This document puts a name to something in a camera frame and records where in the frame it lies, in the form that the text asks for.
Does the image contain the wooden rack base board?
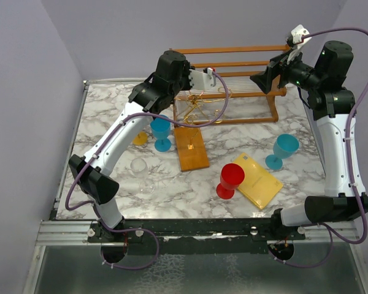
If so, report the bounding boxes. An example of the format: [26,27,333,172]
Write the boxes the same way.
[174,127,210,172]

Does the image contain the aluminium frame rail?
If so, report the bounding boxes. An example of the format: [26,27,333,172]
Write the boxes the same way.
[36,219,361,246]

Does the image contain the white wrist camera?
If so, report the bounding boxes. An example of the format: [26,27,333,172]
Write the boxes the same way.
[189,67,217,91]
[286,24,311,64]

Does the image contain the gold wire wine glass rack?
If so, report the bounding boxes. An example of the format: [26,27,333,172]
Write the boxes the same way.
[173,86,233,147]

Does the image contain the blue plastic goblet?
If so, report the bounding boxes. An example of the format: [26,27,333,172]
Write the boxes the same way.
[265,134,300,170]
[150,118,171,153]

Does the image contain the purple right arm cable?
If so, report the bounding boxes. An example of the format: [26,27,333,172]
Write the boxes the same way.
[268,27,368,270]

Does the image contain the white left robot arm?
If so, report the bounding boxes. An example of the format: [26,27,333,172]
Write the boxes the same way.
[69,50,191,242]

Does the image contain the clear wine glass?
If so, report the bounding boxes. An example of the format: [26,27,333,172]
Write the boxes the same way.
[130,158,155,194]

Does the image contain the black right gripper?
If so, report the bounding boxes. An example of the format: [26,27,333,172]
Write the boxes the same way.
[251,45,323,94]

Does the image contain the wooden shelf rack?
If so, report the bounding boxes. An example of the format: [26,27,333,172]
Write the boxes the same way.
[177,45,289,125]

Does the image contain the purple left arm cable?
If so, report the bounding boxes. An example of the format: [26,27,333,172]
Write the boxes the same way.
[64,72,231,271]

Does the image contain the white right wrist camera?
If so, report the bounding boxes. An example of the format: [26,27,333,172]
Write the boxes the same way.
[286,24,311,64]

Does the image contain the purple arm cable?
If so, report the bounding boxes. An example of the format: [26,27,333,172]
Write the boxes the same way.
[64,72,231,271]
[268,27,368,270]

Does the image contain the orange plastic goblet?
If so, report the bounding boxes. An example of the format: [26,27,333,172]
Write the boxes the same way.
[132,132,148,146]

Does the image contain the red plastic goblet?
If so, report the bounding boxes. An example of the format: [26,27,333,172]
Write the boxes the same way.
[216,163,245,200]

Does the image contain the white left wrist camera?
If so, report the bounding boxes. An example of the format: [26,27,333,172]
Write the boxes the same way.
[189,67,217,91]

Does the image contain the yellow book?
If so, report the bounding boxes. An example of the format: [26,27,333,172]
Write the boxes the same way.
[233,153,283,209]

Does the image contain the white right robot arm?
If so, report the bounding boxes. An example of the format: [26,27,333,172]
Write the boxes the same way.
[250,40,368,239]

